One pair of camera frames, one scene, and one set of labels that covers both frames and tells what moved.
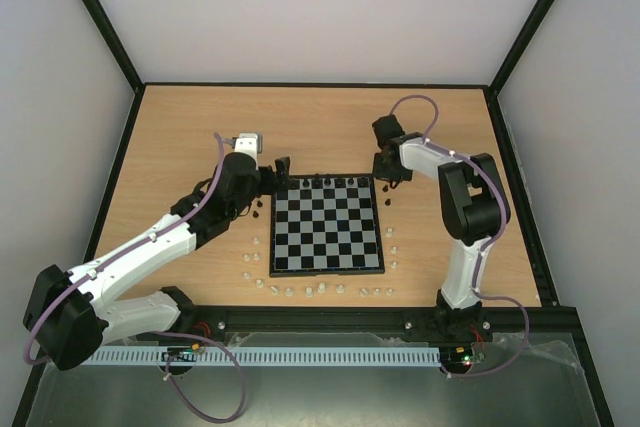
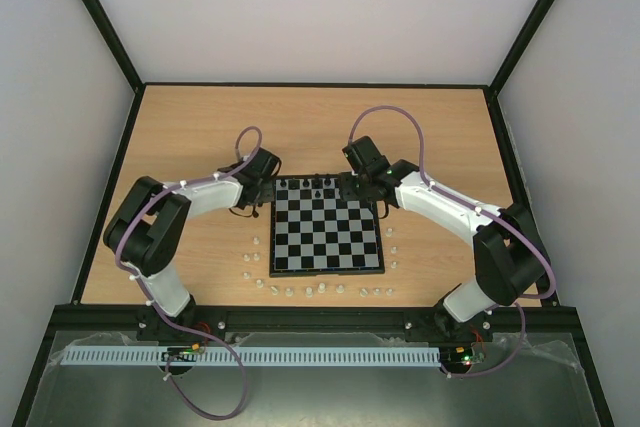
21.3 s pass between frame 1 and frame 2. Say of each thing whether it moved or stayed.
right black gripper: moved
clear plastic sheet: stayed
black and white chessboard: stayed
